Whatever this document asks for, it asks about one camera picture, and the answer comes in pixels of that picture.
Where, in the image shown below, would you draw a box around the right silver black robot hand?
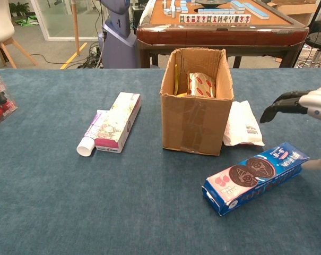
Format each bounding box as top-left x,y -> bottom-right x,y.
259,84 -> 321,171

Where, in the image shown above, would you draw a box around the blue cookie packet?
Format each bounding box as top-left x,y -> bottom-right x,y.
202,141 -> 310,217

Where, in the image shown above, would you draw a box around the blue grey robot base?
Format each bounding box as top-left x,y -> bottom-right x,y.
98,0 -> 138,69

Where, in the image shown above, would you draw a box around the white crinkled snack bag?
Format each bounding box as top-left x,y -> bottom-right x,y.
223,100 -> 265,147

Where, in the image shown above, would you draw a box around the white red printed snack packet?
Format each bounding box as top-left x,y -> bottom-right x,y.
187,72 -> 216,98

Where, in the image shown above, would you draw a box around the cardboard box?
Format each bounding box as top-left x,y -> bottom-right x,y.
160,47 -> 235,156

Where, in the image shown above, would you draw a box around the yellow snack bag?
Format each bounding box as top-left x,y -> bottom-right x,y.
173,63 -> 188,97

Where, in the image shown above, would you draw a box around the white plastic basket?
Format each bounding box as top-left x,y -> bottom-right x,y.
296,44 -> 321,69

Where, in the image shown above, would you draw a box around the black stool with chrome base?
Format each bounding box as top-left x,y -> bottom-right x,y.
298,20 -> 321,69

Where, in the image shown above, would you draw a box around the long row of blue mahjong tiles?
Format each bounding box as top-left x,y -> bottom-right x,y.
243,2 -> 270,20

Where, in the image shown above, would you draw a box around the brown mahjong table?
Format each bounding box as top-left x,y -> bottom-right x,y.
136,0 -> 310,69

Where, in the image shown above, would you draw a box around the row of face-up mahjong tiles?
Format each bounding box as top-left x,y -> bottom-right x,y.
179,14 -> 252,24

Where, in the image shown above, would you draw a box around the short row of blue mahjong tiles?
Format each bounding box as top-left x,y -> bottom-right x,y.
197,8 -> 237,15

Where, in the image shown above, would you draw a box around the cluster of blue mahjong tiles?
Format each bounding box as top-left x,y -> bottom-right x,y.
162,0 -> 189,19

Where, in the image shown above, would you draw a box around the floral white toothpaste carton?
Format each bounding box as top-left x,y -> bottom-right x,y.
94,92 -> 142,154

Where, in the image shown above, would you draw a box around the purple white toothpaste tube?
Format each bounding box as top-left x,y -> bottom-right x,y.
76,109 -> 109,157

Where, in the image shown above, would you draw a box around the light wooden pole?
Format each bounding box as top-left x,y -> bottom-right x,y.
71,0 -> 81,56

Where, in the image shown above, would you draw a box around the green potted plants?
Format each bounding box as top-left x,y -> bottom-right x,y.
8,1 -> 31,18

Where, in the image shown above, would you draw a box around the white chair with wooden legs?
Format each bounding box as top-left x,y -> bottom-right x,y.
0,0 -> 39,69

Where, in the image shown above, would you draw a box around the white power strip with cables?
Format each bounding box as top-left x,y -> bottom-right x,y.
89,42 -> 100,57

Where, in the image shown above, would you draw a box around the black floor cable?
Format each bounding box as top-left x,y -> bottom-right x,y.
30,54 -> 86,66

